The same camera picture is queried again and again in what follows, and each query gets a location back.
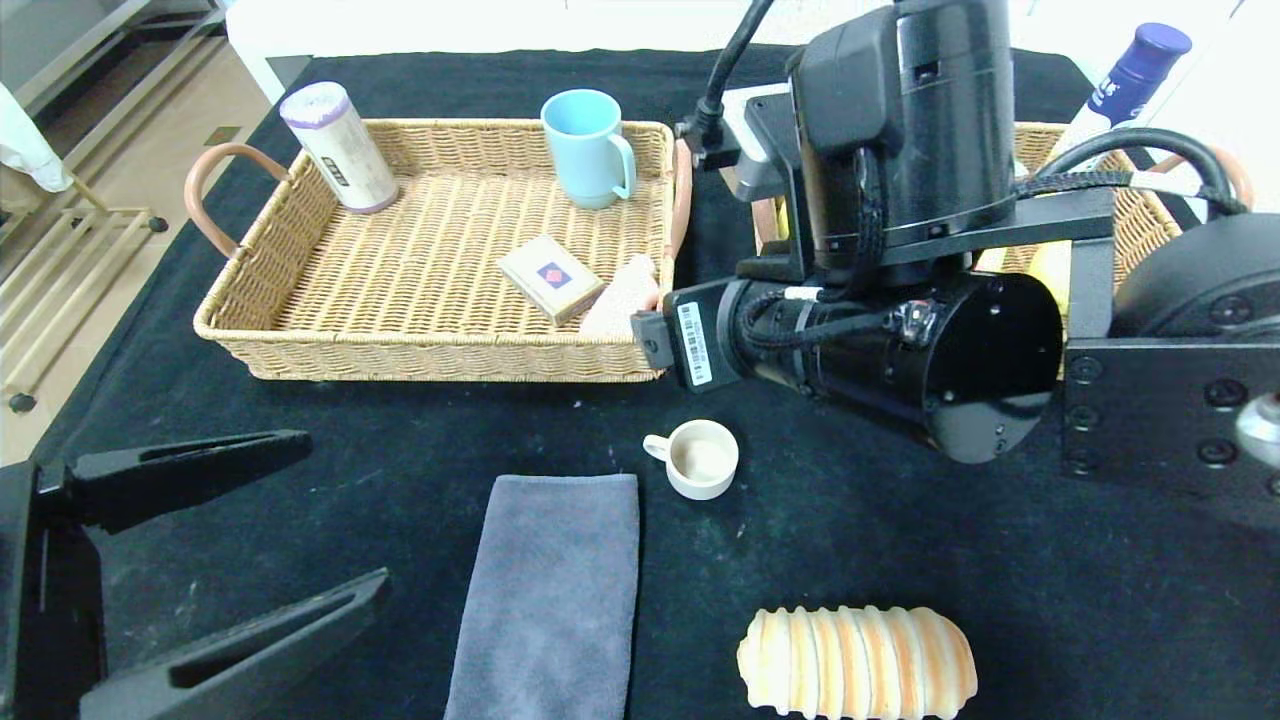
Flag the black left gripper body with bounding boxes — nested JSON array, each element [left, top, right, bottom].
[[0, 459, 109, 720]]

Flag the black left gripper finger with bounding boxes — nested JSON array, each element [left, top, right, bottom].
[[79, 569, 382, 720], [65, 428, 313, 535]]

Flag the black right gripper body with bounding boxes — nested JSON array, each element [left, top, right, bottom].
[[662, 278, 812, 394]]

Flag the small cream espresso cup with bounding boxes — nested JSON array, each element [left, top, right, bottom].
[[642, 419, 740, 501]]

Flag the cream playing card box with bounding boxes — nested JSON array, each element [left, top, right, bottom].
[[497, 235, 607, 327]]

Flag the wicker basket holding household items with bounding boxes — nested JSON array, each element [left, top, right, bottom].
[[184, 118, 694, 383]]

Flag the wicker basket holding food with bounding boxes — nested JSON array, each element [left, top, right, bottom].
[[748, 122, 1253, 301]]

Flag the pale pink object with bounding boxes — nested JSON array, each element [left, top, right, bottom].
[[578, 254, 662, 338]]

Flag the light blue mug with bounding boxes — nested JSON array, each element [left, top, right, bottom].
[[541, 88, 638, 210]]

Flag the cream folding rack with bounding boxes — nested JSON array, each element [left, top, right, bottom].
[[0, 205, 169, 413]]

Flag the grey folded towel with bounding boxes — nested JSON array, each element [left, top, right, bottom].
[[444, 474, 641, 720]]

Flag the black table cloth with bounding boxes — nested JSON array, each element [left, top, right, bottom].
[[0, 42, 1280, 720]]

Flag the striped bread loaf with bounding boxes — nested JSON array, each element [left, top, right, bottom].
[[737, 605, 979, 719]]

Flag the cream canister purple lid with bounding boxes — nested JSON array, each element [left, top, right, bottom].
[[279, 82, 400, 215]]

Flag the white hanging cloth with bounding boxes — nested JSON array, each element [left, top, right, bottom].
[[0, 83, 74, 194]]

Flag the white bottle purple cap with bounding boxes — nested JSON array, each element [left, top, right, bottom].
[[1065, 22, 1193, 141]]

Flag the smooth black camera cable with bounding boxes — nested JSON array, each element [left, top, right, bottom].
[[675, 0, 776, 171]]

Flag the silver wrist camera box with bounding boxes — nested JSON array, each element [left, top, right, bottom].
[[720, 85, 801, 201]]

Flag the grey metal shelf frame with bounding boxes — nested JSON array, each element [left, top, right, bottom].
[[0, 0, 229, 121]]

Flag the braided black arm cable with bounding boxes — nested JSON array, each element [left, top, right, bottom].
[[1015, 127, 1251, 216]]

